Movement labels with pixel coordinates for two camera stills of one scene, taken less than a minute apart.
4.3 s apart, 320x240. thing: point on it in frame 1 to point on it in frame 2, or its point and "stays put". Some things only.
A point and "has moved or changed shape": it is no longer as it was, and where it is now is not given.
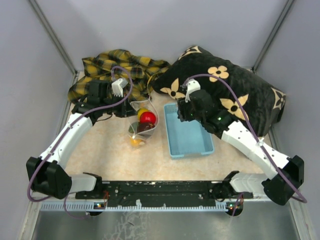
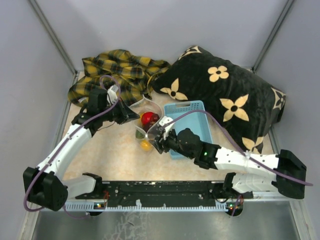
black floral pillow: (241, 96) stays put
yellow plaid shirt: (117, 64) stays put
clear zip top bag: (145, 119) has moved or changed shape
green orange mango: (134, 126) to (138, 135)
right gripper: (182, 106) to (158, 143)
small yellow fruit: (136, 142) to (146, 145)
